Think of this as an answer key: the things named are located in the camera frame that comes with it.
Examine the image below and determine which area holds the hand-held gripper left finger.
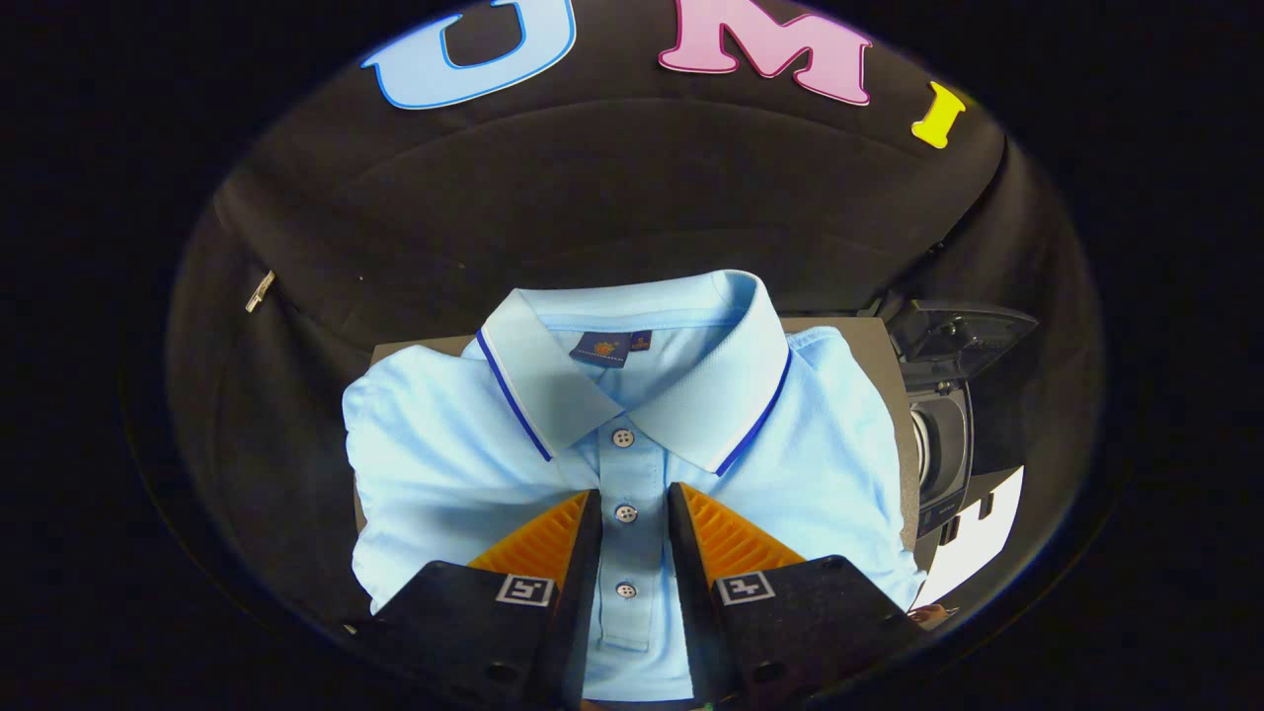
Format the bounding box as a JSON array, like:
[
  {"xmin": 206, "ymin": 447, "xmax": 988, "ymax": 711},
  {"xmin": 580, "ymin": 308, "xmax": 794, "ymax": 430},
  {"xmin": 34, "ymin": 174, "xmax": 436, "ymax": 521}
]
[{"xmin": 346, "ymin": 489, "xmax": 605, "ymax": 710}]

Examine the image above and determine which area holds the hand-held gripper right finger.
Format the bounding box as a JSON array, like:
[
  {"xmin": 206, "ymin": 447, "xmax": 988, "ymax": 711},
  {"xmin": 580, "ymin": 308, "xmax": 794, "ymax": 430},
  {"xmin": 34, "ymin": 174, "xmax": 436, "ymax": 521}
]
[{"xmin": 668, "ymin": 481, "xmax": 929, "ymax": 710}]

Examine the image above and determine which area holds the light blue polo shirt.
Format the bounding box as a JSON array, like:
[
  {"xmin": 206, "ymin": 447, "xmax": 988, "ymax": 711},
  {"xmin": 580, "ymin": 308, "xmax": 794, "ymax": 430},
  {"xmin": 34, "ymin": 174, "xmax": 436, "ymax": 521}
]
[{"xmin": 342, "ymin": 269, "xmax": 927, "ymax": 702}]

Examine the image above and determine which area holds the dark glass washing machine lid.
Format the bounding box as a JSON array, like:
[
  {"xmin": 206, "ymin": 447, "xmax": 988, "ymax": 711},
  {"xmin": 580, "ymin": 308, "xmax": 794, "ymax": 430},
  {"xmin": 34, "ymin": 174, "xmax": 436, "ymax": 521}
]
[{"xmin": 886, "ymin": 299, "xmax": 1040, "ymax": 391}]

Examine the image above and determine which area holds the dark grey washing machine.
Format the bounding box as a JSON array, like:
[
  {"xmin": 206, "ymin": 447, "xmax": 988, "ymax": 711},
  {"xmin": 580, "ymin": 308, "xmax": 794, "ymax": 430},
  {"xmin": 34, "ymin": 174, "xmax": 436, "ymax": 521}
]
[{"xmin": 904, "ymin": 380, "xmax": 988, "ymax": 539}]

